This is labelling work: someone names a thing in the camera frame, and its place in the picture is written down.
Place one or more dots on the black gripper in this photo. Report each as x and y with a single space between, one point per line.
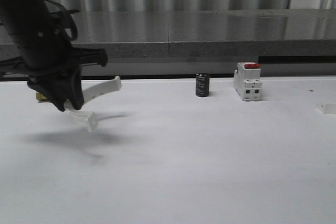
62 81

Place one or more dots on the white half-ring pipe clamp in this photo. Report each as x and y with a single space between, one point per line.
88 118

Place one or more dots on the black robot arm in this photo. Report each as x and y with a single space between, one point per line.
46 55

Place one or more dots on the brass valve red handwheel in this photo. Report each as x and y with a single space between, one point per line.
41 98

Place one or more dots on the black cylindrical capacitor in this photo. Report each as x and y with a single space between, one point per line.
202 84

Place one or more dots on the grey stone counter ledge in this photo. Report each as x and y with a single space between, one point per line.
268 36

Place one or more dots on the white circuit breaker red switch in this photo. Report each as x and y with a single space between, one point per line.
247 81

